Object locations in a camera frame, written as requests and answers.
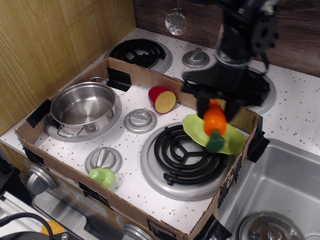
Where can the orange object bottom left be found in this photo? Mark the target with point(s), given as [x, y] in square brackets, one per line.
[56, 228]

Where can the hanging silver slotted spoon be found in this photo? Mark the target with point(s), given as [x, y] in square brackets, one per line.
[177, 21]

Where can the back right black burner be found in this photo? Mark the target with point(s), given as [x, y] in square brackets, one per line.
[269, 101]

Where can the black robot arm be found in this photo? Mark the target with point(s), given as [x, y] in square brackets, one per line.
[249, 29]

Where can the silver oven dial left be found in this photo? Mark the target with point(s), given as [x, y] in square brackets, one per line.
[39, 181]

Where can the steel cooking pot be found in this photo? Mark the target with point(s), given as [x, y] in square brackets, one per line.
[84, 108]

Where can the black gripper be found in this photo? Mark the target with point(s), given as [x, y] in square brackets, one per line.
[238, 86]

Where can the back left black burner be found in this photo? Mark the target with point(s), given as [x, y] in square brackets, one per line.
[145, 53]

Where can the front right black burner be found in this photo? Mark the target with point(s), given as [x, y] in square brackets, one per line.
[177, 167]

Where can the light green plastic plate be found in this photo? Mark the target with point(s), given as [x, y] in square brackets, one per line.
[234, 141]

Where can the light green toy vegetable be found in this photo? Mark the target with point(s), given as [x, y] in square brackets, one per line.
[103, 176]

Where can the silver oven dial right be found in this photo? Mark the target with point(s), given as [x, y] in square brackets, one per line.
[133, 232]

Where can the orange toy carrot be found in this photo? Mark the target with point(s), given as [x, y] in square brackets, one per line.
[215, 126]

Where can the steel pot lid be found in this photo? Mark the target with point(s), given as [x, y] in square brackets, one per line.
[268, 225]

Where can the silver oven dial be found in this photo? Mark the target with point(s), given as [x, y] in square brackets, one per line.
[39, 181]
[133, 232]

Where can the silver centre stove knob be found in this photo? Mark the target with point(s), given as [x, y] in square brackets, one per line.
[140, 121]

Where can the silver back stove knob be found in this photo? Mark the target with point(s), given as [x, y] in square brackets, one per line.
[195, 59]

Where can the black burner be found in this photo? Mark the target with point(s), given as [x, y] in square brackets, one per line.
[177, 167]
[269, 101]
[145, 53]

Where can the grey toy sink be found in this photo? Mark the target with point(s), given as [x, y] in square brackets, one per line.
[285, 180]

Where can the silver front stove knob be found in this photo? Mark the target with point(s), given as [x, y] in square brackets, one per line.
[104, 157]

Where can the red yellow toy fruit half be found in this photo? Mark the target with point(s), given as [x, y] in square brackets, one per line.
[162, 99]

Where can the silver stove knob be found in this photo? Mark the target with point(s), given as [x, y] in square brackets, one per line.
[140, 121]
[104, 157]
[195, 59]

